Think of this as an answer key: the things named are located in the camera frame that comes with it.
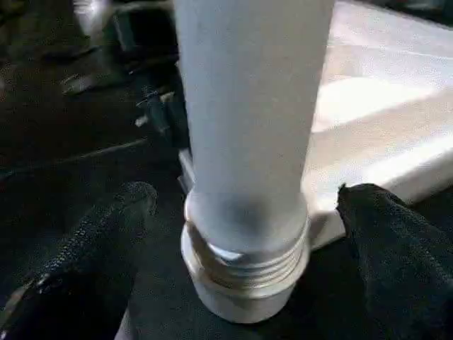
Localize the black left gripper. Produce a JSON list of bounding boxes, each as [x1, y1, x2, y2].
[[109, 6, 188, 149]]

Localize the white plastic table leg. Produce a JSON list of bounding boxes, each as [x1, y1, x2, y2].
[[173, 0, 336, 288]]

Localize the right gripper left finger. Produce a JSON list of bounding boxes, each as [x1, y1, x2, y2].
[[0, 181, 159, 340]]

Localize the black work mat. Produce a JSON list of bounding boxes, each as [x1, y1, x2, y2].
[[0, 0, 453, 340]]

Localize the white plastic table top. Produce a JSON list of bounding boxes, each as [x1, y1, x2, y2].
[[178, 0, 453, 325]]

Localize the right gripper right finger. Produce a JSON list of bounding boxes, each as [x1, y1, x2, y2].
[[334, 182, 453, 340]]

